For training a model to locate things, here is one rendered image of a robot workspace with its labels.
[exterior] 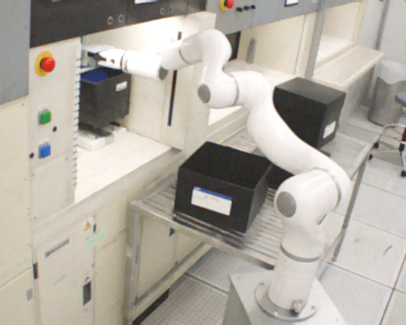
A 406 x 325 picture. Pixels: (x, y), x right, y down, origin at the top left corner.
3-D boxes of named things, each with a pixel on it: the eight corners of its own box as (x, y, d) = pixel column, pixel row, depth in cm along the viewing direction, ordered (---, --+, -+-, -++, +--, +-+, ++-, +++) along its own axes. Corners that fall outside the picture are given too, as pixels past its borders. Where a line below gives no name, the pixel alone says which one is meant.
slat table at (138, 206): (240, 412, 197) (281, 268, 163) (121, 347, 221) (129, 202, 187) (337, 259, 301) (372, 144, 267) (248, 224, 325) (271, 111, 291)
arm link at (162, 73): (138, 45, 183) (124, 63, 179) (168, 53, 178) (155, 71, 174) (144, 61, 190) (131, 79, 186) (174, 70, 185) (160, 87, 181)
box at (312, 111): (315, 153, 246) (327, 104, 235) (264, 133, 260) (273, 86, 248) (336, 137, 268) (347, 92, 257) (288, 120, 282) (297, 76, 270)
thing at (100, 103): (91, 140, 191) (94, 57, 177) (52, 125, 199) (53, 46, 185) (131, 122, 210) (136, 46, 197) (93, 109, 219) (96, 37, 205)
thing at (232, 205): (172, 210, 185) (176, 168, 178) (200, 179, 209) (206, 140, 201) (245, 234, 178) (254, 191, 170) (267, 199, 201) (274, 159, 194)
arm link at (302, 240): (330, 253, 141) (353, 178, 130) (286, 275, 130) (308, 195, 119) (299, 231, 149) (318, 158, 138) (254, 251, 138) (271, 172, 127)
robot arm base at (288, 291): (328, 316, 144) (346, 266, 136) (268, 325, 139) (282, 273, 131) (302, 275, 160) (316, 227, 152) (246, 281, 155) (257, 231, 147)
